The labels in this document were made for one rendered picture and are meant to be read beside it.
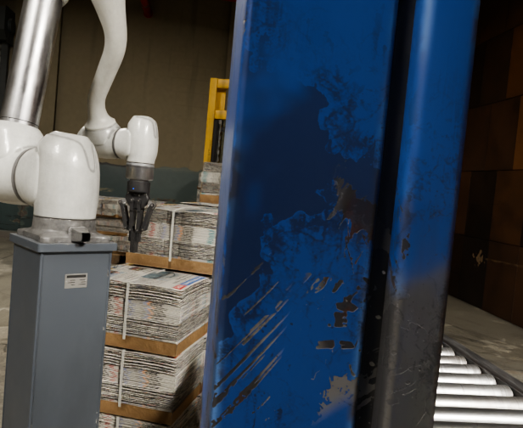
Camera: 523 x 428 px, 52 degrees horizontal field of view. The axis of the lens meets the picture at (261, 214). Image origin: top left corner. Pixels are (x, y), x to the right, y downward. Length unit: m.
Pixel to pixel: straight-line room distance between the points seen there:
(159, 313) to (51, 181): 0.62
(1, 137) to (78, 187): 0.26
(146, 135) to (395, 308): 1.60
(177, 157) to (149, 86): 1.21
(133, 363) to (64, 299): 0.53
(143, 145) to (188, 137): 7.07
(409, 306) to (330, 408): 0.04
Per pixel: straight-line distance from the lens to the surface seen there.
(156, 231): 2.07
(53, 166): 1.40
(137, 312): 1.83
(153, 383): 1.87
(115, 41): 1.68
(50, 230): 1.41
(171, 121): 8.85
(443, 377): 1.31
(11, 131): 1.55
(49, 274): 1.39
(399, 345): 0.19
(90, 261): 1.42
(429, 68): 0.19
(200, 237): 2.00
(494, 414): 1.15
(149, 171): 1.77
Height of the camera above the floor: 1.18
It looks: 3 degrees down
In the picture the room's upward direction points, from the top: 5 degrees clockwise
